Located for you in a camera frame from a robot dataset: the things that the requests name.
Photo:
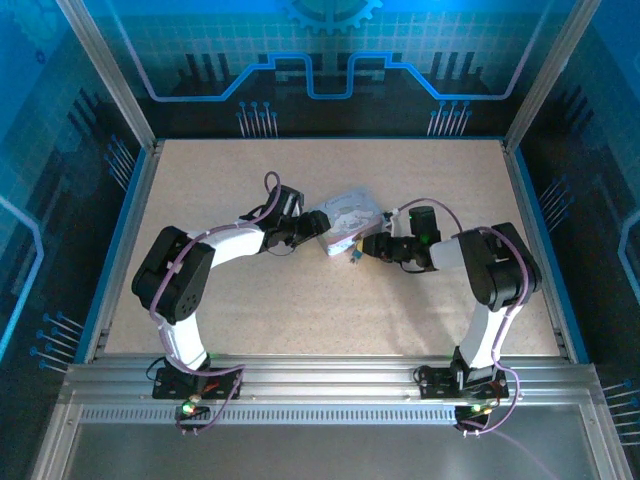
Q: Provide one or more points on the small key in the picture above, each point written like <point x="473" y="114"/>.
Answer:
<point x="357" y="256"/>

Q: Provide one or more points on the cartoon print tin box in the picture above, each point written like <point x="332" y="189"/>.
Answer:
<point x="345" y="215"/>

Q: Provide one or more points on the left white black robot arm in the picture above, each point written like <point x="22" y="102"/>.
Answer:
<point x="235" y="247"/>

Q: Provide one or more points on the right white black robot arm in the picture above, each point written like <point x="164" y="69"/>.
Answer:
<point x="500" y="270"/>

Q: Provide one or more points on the small LED connector board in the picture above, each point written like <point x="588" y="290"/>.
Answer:
<point x="190" y="410"/>
<point x="474" y="410"/>

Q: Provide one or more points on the grey metal panel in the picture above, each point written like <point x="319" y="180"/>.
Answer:
<point x="325" y="452"/>

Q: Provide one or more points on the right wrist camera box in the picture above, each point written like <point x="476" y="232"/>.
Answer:
<point x="391" y="224"/>

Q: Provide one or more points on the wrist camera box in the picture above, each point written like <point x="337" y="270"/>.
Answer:
<point x="391" y="224"/>
<point x="299" y="204"/>

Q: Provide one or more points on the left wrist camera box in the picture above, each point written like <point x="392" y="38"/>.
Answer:
<point x="299" y="204"/>

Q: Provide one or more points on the aluminium front frame rail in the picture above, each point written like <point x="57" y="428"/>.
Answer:
<point x="325" y="375"/>

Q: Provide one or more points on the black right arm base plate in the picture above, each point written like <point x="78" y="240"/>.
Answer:
<point x="437" y="382"/>

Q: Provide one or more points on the aluminium side rail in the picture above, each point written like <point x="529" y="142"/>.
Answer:
<point x="125" y="250"/>
<point x="550" y="300"/>

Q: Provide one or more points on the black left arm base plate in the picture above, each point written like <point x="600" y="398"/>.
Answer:
<point x="170" y="382"/>

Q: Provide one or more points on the aluminium corner post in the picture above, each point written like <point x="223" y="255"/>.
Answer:
<point x="107" y="75"/>
<point x="545" y="75"/>

